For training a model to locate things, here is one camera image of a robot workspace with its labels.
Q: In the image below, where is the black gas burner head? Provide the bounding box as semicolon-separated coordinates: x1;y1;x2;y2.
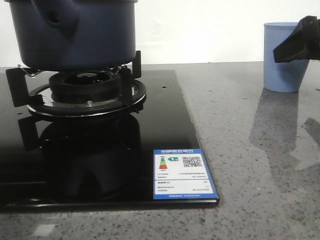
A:
49;72;121;104

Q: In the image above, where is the dark blue cooking pot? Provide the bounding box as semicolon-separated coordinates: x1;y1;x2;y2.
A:
8;0;136;72

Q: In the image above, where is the black glass gas stove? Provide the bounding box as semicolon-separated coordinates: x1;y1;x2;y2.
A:
0;70;220;213

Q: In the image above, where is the light blue ribbed cup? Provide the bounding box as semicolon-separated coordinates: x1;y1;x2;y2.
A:
263;22;309;93

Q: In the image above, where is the blue energy label sticker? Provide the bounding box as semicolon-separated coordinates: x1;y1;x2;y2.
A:
153;148;219;202

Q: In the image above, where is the black pot support grate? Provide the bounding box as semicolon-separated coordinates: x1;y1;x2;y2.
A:
5;50;147;118

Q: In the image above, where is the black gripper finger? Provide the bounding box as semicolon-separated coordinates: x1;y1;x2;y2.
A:
273;15;320;63

